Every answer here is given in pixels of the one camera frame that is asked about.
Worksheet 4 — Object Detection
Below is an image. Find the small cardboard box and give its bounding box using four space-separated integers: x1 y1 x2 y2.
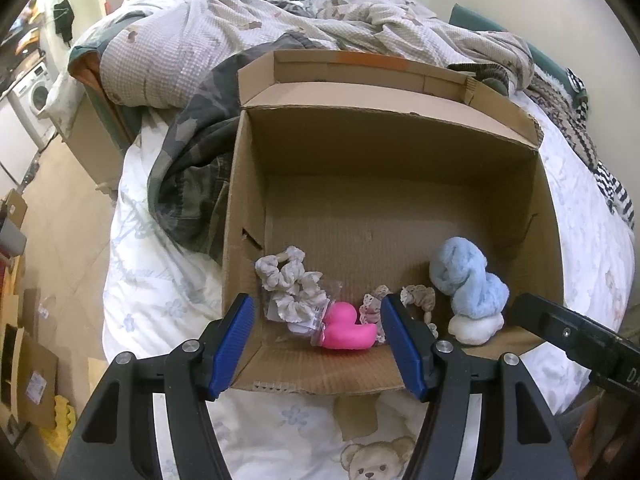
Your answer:
2 190 28 228

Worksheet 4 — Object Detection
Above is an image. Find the light blue fluffy cloth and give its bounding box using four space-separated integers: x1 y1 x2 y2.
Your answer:
430 236 510 321

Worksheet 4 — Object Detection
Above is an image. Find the yellow foam piece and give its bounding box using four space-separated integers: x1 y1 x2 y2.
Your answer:
50 395 78 446

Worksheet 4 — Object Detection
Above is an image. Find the pink rubber duck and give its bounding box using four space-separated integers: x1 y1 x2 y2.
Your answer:
315 301 377 350

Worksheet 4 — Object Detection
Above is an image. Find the light wooden bedside cabinet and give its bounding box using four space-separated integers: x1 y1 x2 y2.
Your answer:
65 95 136 196

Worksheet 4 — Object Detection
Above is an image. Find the labelled flat cardboard box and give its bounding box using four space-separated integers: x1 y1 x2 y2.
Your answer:
0 327 61 428

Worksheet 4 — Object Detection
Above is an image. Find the white lace scrunchie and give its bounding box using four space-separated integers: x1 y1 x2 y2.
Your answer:
400 284 437 338
359 285 391 343

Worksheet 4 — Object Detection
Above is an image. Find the black white checkered cloth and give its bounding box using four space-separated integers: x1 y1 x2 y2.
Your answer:
565 67 588 108

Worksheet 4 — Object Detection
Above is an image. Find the clear plastic packet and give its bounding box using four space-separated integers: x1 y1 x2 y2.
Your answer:
270 285 346 346

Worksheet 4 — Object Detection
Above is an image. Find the grey knit garment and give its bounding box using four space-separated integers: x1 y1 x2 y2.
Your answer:
447 62 511 98

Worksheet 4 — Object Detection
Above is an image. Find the black white striped cloth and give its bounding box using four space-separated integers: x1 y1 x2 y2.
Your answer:
592 160 636 228

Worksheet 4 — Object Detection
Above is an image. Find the teal pillow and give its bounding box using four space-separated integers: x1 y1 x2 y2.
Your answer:
448 4 571 91

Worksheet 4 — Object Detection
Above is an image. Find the knitted patterned blanket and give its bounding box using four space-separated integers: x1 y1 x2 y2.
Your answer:
525 70 611 171

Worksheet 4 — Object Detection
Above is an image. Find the white washing machine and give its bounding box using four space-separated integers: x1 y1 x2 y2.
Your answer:
12 63 56 133

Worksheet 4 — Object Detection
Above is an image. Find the black hanging garment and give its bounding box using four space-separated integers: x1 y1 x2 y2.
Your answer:
52 1 75 48

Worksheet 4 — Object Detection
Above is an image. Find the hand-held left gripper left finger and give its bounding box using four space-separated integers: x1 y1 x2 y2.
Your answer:
55 292 256 480

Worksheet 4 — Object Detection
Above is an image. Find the tan flat pad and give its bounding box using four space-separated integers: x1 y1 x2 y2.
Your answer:
334 394 379 442

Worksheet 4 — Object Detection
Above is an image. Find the grey bin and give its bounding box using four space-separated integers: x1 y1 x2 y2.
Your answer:
0 217 27 256

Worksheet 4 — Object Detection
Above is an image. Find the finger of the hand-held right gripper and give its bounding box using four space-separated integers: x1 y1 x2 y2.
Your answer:
510 292 621 371

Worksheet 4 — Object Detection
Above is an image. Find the patterned beige quilt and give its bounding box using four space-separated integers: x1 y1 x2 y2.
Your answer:
47 0 533 111

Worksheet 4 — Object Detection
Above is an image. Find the beige floral scrunchie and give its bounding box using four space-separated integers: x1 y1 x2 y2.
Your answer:
255 246 326 322

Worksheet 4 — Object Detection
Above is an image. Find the camouflage jacket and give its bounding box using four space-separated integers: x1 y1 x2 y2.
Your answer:
147 32 341 266

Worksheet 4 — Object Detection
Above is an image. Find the white kitchen cabinet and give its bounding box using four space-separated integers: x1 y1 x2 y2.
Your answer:
0 95 43 186

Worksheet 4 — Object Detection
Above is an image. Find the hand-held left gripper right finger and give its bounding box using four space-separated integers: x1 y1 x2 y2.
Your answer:
381 292 578 480

